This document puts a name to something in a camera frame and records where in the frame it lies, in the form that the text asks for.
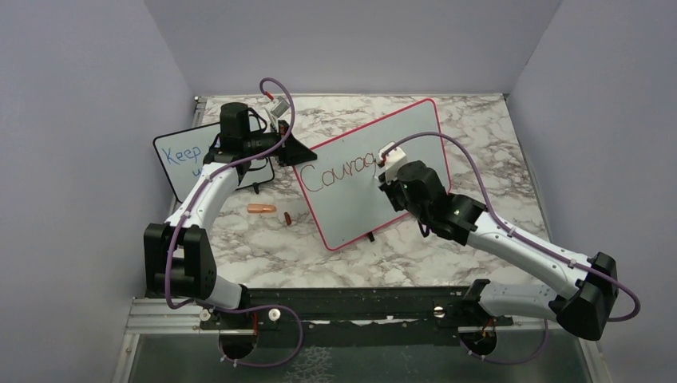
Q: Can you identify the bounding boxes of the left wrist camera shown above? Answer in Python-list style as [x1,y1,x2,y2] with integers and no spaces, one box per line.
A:
[265,98,290,126]

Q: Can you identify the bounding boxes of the aluminium frame rail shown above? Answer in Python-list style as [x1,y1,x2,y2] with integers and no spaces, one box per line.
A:
[111,298,220,382]

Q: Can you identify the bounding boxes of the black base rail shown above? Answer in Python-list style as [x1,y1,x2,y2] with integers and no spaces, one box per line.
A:
[200,279,527,348]

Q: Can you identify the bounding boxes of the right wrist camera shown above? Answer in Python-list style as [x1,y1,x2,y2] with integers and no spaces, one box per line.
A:
[376,142,407,184]

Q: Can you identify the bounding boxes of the red framed whiteboard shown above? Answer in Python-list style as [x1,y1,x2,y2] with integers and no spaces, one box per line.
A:
[294,98,441,251]

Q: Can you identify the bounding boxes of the black framed written whiteboard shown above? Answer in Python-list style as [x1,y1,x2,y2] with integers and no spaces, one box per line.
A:
[152,122,275,204]

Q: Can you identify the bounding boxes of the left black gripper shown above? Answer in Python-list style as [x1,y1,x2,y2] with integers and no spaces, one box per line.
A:
[244,120,318,168]

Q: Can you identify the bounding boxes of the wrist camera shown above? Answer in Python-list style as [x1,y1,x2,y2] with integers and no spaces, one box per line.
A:
[265,98,290,126]
[376,142,407,184]

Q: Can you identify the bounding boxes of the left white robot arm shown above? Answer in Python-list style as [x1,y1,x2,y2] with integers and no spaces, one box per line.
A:
[143,98,317,328]

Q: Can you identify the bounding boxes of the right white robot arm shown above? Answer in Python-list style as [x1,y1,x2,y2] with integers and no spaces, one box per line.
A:
[377,160,619,341]

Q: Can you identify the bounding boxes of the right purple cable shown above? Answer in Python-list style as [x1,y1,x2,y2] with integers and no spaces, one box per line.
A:
[379,131,642,365]

